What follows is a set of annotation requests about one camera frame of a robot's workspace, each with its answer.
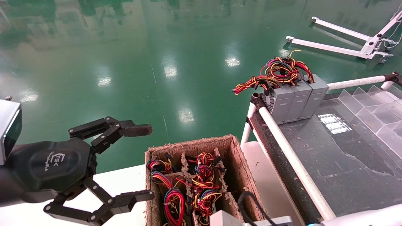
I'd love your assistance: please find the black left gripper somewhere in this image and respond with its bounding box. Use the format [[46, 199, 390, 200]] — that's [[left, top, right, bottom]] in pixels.
[[11, 117, 155, 226]]

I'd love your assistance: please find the grey vented power supply unit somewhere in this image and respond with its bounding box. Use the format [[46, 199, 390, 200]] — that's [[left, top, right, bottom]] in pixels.
[[261, 73, 295, 125]]

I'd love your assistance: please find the cardboard box with dividers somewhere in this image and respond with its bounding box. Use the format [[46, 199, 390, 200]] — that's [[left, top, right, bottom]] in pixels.
[[144, 134, 272, 226]]

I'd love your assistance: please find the black conveyor belt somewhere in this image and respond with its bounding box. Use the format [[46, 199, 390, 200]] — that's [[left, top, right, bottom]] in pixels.
[[251, 93, 402, 225]]

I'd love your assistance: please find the white wheeled stand base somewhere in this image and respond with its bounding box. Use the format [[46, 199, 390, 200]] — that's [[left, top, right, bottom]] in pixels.
[[285, 11, 402, 64]]

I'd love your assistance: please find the clear acrylic divider tray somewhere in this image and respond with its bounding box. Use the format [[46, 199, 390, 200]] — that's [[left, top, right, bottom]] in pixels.
[[337, 84, 402, 168]]

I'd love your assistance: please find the multicolour wire bundle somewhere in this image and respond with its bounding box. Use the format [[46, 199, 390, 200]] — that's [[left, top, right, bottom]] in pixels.
[[188, 165, 222, 191], [186, 152, 226, 168], [191, 188, 224, 226], [147, 153, 174, 175]]

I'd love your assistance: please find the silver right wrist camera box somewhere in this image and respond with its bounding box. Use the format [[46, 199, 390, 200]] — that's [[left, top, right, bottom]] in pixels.
[[209, 210, 247, 226]]

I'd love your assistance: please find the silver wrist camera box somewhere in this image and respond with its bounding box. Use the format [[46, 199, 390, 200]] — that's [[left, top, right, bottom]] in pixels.
[[209, 210, 247, 226], [0, 99, 23, 165]]

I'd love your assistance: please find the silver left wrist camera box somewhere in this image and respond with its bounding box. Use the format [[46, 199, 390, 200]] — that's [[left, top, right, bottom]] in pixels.
[[0, 99, 23, 165]]

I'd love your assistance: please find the white conveyor side rail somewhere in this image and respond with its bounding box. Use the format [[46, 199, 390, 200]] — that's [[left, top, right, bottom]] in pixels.
[[240, 102, 337, 221]]

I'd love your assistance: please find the white conveyor end rail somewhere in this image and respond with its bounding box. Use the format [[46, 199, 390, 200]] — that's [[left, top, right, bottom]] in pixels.
[[327, 72, 402, 91]]

